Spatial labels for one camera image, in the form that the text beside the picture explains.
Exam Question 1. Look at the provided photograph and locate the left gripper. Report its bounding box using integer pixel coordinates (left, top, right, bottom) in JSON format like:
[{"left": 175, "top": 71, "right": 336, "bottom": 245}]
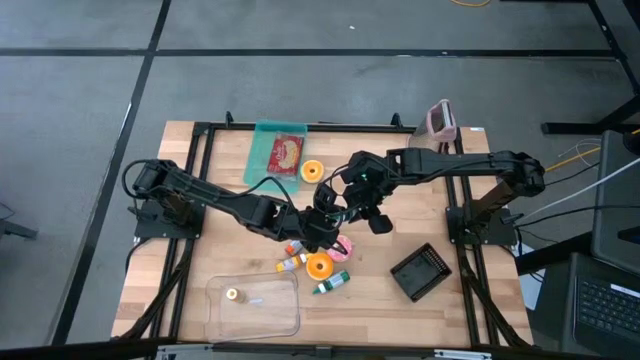
[{"left": 298, "top": 209, "right": 353, "bottom": 257}]

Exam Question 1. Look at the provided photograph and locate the black plastic basket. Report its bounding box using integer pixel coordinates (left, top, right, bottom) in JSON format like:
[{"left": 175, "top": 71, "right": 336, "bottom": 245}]
[{"left": 390, "top": 243, "right": 453, "bottom": 303}]

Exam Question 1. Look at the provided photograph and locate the black table leg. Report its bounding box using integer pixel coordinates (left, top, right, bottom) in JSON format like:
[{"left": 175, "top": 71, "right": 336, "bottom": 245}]
[{"left": 542, "top": 0, "right": 640, "bottom": 135}]

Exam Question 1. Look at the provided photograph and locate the clear plastic bin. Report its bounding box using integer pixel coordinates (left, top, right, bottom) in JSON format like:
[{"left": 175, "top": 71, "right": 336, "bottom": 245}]
[{"left": 204, "top": 271, "right": 301, "bottom": 344}]

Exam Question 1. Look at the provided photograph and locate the white cable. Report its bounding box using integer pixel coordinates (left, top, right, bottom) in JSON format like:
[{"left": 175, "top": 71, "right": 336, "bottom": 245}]
[{"left": 519, "top": 157, "right": 640, "bottom": 221}]

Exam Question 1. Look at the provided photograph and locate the black stand foot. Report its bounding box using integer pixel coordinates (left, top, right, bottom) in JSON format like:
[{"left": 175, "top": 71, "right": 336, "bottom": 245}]
[{"left": 0, "top": 201, "right": 39, "bottom": 240}]

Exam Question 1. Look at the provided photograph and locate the pink frosted toy donut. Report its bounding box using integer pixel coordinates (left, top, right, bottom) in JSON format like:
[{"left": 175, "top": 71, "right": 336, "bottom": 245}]
[{"left": 327, "top": 234, "right": 354, "bottom": 263}]

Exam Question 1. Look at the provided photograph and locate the teal plastic tray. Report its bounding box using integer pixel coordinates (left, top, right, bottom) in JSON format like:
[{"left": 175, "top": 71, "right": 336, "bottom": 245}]
[{"left": 243, "top": 119, "right": 309, "bottom": 194}]

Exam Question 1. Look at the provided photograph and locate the yellow extension cord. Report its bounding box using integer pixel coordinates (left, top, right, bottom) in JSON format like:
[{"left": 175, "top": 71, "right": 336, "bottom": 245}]
[{"left": 544, "top": 146, "right": 602, "bottom": 174}]

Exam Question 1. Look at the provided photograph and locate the black laptop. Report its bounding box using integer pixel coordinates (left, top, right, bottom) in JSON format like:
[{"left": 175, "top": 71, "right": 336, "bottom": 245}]
[{"left": 529, "top": 252, "right": 640, "bottom": 359}]

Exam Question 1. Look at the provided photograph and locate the green food colour bottle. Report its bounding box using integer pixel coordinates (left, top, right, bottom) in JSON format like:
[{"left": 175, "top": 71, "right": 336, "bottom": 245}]
[{"left": 312, "top": 270, "right": 351, "bottom": 296}]

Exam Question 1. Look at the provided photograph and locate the metal grater pink handle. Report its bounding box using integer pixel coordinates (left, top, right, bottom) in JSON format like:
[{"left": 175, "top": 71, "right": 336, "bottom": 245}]
[{"left": 409, "top": 98, "right": 459, "bottom": 151}]

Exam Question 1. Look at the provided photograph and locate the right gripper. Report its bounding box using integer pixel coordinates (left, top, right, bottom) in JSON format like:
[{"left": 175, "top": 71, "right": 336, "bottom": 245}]
[{"left": 342, "top": 168, "right": 394, "bottom": 236}]

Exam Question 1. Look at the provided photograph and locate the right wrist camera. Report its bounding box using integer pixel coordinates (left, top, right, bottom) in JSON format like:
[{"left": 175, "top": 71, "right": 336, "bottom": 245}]
[{"left": 314, "top": 182, "right": 337, "bottom": 211}]

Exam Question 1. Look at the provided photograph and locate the small orange toy donut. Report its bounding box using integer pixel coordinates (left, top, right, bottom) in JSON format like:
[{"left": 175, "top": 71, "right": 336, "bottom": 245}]
[{"left": 300, "top": 159, "right": 325, "bottom": 184}]

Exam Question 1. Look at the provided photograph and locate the red snack packet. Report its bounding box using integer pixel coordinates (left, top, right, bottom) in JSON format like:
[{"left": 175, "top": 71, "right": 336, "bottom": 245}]
[{"left": 267, "top": 132, "right": 305, "bottom": 177}]

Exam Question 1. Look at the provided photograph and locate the large orange toy donut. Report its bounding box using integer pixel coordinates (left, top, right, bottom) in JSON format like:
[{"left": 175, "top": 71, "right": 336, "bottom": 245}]
[{"left": 305, "top": 252, "right": 335, "bottom": 282}]

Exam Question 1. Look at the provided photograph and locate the black horizontal beam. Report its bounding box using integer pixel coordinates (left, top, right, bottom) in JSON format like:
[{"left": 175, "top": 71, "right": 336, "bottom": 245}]
[{"left": 0, "top": 337, "right": 640, "bottom": 360}]

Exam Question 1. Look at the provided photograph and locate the black aluminium table frame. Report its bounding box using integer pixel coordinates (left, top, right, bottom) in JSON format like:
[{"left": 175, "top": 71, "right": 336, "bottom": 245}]
[{"left": 112, "top": 110, "right": 534, "bottom": 351}]

